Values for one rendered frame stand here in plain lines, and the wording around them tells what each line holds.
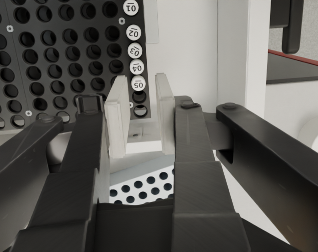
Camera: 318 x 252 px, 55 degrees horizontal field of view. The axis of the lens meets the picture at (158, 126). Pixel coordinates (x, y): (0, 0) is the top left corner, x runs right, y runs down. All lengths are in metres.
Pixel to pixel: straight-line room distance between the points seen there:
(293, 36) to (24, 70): 0.23
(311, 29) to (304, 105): 0.88
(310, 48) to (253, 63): 1.10
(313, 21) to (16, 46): 1.19
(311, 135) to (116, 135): 0.37
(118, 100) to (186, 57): 0.20
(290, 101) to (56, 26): 0.34
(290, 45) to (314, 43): 1.08
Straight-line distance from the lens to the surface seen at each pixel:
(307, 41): 1.36
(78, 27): 0.28
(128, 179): 0.43
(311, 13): 1.35
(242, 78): 0.27
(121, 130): 0.15
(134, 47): 0.26
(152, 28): 0.32
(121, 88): 0.17
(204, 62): 0.35
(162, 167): 0.43
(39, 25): 0.28
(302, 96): 0.49
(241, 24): 0.27
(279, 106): 0.48
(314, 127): 0.49
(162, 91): 0.16
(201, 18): 0.34
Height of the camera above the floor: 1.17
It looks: 70 degrees down
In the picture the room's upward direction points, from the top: 167 degrees clockwise
